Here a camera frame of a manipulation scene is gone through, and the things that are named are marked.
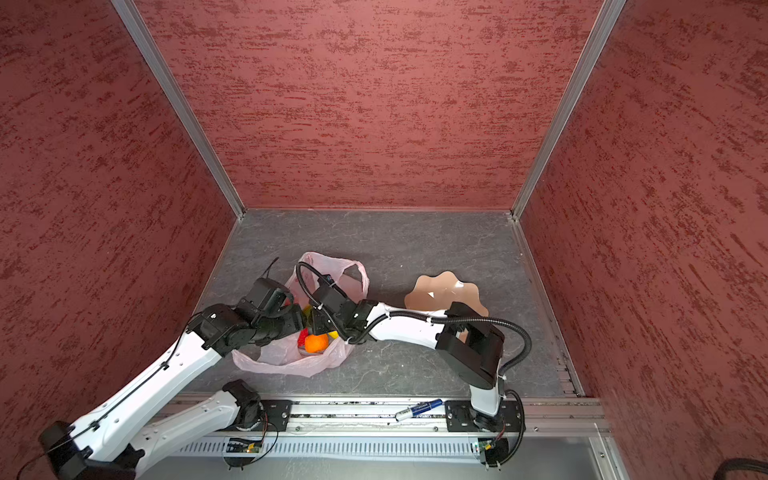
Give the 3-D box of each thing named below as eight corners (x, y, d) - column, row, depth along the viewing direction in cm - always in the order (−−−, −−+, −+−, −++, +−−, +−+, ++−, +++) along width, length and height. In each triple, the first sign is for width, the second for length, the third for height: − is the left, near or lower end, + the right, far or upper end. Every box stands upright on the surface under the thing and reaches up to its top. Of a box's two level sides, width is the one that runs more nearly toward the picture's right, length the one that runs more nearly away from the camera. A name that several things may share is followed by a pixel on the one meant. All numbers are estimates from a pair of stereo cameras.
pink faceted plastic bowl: (405, 307, 96) (405, 298, 91) (407, 278, 104) (408, 268, 99) (481, 315, 95) (486, 306, 90) (479, 284, 102) (483, 275, 97)
